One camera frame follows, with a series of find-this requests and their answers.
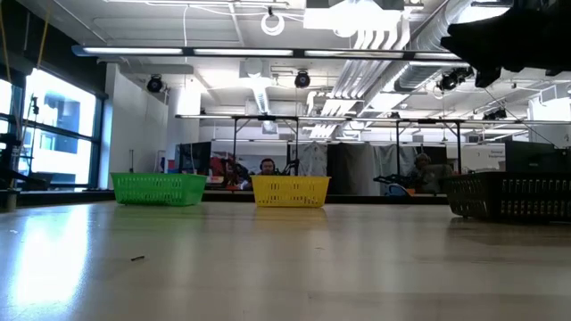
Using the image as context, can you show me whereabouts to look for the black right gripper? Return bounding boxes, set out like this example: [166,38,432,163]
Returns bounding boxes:
[440,0,543,89]

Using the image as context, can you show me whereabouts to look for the white ceiling pipe bundle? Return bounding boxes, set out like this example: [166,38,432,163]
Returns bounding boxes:
[332,0,411,102]

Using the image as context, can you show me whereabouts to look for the black equipment case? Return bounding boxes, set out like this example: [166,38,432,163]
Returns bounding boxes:
[504,140,571,174]

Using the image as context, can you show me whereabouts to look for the person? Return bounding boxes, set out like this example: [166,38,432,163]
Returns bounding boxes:
[240,157,280,191]
[412,152,454,193]

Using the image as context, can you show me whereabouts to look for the black plastic basket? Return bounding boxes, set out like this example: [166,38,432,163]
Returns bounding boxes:
[439,170,571,223]

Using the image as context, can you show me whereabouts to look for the blue object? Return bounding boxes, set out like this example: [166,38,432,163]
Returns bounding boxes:
[385,182,410,197]

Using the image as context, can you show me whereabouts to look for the long overhead light bar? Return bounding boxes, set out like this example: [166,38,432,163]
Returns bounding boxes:
[70,44,465,62]

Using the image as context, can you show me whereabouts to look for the black curtain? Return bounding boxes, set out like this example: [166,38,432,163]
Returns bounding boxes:
[327,142,380,196]

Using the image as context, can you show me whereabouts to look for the white cloth cover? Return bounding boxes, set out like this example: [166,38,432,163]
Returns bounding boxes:
[297,141,329,177]

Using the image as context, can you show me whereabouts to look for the yellow plastic basket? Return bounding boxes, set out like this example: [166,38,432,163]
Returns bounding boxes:
[250,174,332,210]

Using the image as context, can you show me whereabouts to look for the red printed banner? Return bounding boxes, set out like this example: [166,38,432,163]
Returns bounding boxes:
[209,151,247,176]

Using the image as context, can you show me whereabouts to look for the black monitor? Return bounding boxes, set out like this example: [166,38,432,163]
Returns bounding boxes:
[178,141,213,176]

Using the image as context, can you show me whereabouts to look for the green plastic basket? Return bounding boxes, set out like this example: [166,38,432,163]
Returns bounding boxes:
[109,172,209,208]

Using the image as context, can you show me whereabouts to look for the large window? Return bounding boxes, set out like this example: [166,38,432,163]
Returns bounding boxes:
[0,66,107,191]

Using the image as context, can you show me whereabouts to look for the black equipment stand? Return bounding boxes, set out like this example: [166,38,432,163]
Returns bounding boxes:
[0,95,48,193]

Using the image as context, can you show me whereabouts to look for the grey cup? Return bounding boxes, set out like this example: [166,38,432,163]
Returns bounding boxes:
[4,188,20,213]

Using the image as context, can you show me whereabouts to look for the silver air duct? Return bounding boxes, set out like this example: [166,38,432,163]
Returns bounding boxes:
[392,0,492,93]

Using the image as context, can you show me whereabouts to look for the black frame stand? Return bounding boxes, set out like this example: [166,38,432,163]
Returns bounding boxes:
[394,118,464,176]
[231,114,301,176]

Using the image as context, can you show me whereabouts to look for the white coiled cable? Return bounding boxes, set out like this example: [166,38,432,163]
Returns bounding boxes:
[260,11,286,37]

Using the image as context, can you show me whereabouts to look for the black aluminium table frame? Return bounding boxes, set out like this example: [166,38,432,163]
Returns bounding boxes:
[17,190,450,207]

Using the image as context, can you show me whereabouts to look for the yellow hanging cord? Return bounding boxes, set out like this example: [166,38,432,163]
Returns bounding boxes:
[36,6,51,68]

